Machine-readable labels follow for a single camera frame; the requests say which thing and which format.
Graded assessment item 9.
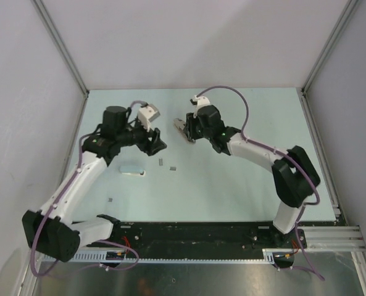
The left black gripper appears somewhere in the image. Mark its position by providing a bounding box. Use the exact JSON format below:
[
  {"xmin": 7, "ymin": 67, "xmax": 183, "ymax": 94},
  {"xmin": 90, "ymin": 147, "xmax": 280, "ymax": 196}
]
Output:
[{"xmin": 117, "ymin": 117, "xmax": 167, "ymax": 156}]

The beige black stapler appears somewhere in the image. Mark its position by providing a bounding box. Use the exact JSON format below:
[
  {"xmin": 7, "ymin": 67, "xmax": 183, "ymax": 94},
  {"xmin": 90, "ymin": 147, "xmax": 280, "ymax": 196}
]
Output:
[{"xmin": 173, "ymin": 118, "xmax": 196, "ymax": 144}]

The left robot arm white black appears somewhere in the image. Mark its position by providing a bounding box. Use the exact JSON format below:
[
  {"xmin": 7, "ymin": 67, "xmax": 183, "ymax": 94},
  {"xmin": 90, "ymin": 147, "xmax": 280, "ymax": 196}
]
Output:
[{"xmin": 22, "ymin": 102, "xmax": 167, "ymax": 262}]

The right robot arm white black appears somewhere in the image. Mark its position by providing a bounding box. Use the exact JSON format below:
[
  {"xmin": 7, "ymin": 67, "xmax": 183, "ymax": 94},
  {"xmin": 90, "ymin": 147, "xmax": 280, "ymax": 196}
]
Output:
[{"xmin": 182, "ymin": 105, "xmax": 320, "ymax": 247}]

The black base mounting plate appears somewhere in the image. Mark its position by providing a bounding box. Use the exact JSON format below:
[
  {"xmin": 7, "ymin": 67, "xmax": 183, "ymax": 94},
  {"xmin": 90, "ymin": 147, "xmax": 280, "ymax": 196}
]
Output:
[{"xmin": 86, "ymin": 220, "xmax": 307, "ymax": 260}]

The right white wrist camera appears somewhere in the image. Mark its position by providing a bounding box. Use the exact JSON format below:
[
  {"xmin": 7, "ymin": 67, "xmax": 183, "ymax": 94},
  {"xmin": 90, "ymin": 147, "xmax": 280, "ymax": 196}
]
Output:
[{"xmin": 190, "ymin": 96, "xmax": 210, "ymax": 112}]

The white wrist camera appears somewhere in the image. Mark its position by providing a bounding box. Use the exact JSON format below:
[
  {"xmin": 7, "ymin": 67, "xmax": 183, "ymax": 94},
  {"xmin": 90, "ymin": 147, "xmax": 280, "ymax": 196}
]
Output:
[
  {"xmin": 137, "ymin": 104, "xmax": 160, "ymax": 131},
  {"xmin": 190, "ymin": 96, "xmax": 210, "ymax": 112}
]

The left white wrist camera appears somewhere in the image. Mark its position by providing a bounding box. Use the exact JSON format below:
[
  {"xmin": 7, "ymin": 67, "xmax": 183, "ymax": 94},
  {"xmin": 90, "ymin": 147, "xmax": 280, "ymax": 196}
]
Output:
[{"xmin": 137, "ymin": 104, "xmax": 160, "ymax": 131}]

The white slotted cable duct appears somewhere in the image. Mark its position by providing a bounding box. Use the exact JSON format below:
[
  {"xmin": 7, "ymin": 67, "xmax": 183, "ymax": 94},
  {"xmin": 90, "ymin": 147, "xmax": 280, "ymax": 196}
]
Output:
[{"xmin": 70, "ymin": 249, "xmax": 287, "ymax": 265}]

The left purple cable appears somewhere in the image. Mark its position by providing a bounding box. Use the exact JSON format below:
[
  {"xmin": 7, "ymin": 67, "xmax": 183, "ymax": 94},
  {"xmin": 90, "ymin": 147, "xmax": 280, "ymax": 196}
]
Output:
[{"xmin": 30, "ymin": 100, "xmax": 140, "ymax": 277}]

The aluminium frame rail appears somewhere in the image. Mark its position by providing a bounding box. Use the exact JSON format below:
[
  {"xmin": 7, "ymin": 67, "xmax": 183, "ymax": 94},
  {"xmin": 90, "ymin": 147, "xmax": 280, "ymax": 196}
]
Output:
[{"xmin": 301, "ymin": 226, "xmax": 366, "ymax": 252}]

